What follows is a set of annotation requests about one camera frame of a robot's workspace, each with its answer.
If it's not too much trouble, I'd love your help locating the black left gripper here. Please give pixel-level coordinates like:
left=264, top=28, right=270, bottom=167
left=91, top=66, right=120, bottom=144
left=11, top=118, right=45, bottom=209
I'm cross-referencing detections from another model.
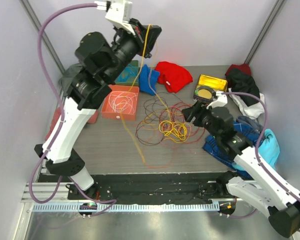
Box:
left=104, top=19, right=163, bottom=84

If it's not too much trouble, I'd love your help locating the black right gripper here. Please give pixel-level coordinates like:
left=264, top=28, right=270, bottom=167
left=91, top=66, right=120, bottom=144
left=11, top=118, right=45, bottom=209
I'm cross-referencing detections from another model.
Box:
left=181, top=100, right=221, bottom=140

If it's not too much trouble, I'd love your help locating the blue wire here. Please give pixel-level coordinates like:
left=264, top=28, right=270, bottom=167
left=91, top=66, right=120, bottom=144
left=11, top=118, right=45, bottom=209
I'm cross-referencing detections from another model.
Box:
left=119, top=66, right=140, bottom=83

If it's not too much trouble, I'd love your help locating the white wire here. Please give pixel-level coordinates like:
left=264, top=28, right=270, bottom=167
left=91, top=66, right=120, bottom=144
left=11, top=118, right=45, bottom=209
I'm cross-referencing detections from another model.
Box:
left=109, top=92, right=137, bottom=112
left=107, top=91, right=138, bottom=113

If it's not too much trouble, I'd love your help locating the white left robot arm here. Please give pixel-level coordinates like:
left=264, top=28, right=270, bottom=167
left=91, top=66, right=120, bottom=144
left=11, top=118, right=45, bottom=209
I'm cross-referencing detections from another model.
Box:
left=35, top=18, right=162, bottom=200

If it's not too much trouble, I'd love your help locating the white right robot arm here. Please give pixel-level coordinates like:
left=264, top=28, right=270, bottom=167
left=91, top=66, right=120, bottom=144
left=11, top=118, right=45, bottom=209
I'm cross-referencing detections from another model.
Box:
left=181, top=101, right=300, bottom=238

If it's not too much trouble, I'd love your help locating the gold tin box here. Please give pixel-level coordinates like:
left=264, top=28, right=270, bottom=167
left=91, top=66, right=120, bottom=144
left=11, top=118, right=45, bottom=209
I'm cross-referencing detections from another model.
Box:
left=193, top=74, right=228, bottom=102

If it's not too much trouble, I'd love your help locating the blue plaid cloth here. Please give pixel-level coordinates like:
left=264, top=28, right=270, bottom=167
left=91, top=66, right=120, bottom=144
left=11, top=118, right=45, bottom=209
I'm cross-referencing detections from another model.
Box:
left=202, top=119, right=252, bottom=175

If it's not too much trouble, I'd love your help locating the royal blue cloth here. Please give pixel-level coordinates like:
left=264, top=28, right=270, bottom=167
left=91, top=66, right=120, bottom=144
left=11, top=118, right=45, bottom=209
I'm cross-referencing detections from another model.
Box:
left=138, top=64, right=160, bottom=96

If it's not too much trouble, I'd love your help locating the green plastic tray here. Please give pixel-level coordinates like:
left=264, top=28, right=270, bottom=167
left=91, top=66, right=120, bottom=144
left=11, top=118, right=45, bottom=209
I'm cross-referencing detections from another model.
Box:
left=115, top=60, right=140, bottom=86

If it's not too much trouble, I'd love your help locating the dark grey cloth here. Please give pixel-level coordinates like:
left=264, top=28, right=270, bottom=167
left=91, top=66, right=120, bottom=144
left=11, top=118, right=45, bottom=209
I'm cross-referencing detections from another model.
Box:
left=236, top=115, right=263, bottom=133

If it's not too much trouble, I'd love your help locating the black cloth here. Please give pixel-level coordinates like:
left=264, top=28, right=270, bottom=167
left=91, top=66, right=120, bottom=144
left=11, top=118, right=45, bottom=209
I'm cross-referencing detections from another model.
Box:
left=225, top=68, right=260, bottom=98

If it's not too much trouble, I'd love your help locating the white cloth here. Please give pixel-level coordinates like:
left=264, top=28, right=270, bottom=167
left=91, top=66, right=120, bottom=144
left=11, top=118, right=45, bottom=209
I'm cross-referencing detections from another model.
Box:
left=229, top=93, right=265, bottom=120

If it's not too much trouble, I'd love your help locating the orange plastic tray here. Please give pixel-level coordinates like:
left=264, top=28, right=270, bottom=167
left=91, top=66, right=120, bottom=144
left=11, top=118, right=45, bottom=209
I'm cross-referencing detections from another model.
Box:
left=100, top=85, right=140, bottom=121

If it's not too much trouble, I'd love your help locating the dark red cloth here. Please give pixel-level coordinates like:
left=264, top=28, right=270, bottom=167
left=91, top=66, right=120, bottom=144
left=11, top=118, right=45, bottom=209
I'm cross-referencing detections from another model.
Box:
left=225, top=63, right=252, bottom=76

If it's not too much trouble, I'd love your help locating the cyan cloth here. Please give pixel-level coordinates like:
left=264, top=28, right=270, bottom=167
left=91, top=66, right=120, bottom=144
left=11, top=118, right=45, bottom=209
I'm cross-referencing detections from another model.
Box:
left=238, top=128, right=280, bottom=170

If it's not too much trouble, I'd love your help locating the salmon pink cloth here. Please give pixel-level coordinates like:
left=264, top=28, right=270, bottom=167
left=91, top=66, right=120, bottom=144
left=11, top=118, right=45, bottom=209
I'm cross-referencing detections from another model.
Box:
left=45, top=107, right=99, bottom=140

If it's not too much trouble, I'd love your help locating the grey coiled cable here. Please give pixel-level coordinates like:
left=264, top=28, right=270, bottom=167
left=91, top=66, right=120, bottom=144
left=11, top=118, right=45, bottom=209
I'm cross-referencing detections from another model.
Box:
left=194, top=85, right=219, bottom=100

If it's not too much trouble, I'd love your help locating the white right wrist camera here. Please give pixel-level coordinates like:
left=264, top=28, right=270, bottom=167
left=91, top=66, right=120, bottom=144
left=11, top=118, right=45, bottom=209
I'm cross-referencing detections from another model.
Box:
left=206, top=91, right=228, bottom=109

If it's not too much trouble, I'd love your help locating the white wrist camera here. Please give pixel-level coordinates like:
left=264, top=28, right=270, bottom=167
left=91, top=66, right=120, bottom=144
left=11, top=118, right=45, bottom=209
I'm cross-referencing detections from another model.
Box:
left=206, top=91, right=228, bottom=109
left=94, top=0, right=135, bottom=35

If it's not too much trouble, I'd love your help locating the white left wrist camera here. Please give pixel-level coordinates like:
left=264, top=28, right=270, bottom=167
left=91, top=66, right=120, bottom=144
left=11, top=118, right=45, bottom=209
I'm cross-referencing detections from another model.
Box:
left=94, top=0, right=135, bottom=35

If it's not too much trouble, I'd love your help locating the white slotted cable duct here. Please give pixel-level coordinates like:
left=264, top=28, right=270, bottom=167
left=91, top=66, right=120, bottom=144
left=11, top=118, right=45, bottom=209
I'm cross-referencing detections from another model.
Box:
left=32, top=201, right=220, bottom=213

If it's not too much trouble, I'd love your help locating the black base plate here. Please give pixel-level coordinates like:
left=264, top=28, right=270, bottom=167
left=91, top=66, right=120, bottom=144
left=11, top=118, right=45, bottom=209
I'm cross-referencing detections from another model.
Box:
left=37, top=171, right=241, bottom=205

